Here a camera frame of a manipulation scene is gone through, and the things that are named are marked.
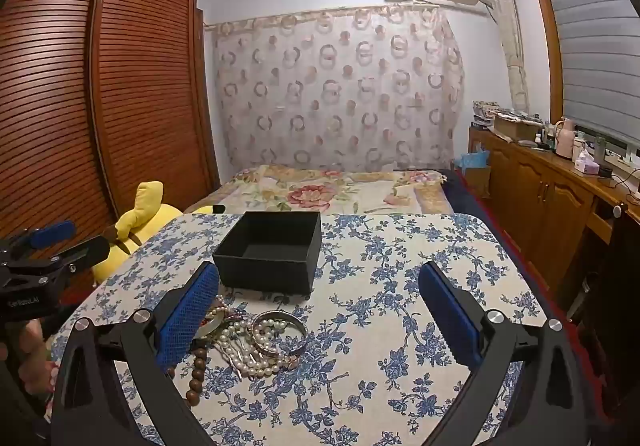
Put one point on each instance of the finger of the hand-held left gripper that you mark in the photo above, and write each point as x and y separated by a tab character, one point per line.
85	251
50	232

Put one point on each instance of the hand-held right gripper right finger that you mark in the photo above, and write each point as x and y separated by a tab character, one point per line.
450	311

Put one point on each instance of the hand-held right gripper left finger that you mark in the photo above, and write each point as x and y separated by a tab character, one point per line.
187	316

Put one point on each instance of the silver flower hair comb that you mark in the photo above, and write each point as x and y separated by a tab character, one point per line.
235	353

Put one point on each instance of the black jewelry box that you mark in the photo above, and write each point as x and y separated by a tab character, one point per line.
265	271

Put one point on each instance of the silver bangle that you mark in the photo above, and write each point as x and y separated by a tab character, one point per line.
300	328

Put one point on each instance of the person's left hand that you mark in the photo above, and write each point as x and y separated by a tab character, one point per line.
35	356

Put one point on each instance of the yellow plush toy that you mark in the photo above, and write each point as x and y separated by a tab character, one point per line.
145	221

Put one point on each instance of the blue floral tablecloth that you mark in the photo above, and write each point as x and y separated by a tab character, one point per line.
380	276

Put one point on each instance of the wooden sideboard cabinet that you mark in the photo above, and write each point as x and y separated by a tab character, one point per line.
540	196

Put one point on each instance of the blue plastic bag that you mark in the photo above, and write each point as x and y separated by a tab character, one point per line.
472	160

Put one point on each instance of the floral bedspread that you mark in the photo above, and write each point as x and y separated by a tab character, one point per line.
310	193

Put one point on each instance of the wooden louvered wardrobe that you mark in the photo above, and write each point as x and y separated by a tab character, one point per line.
140	76

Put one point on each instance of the cardboard box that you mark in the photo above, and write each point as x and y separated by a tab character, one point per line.
515	128

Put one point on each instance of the pink tissue box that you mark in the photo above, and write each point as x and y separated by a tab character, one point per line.
585	166

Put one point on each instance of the patterned fabric bag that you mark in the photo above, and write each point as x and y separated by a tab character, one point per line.
487	110

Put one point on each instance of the pink thermos jug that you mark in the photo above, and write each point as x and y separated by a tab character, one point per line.
565	141

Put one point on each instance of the circle patterned curtain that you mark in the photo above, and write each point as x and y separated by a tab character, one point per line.
340	101

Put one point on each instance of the beige tied drape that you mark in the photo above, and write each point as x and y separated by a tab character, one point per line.
515	76

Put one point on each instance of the grey window blind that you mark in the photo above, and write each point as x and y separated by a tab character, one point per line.
590	51

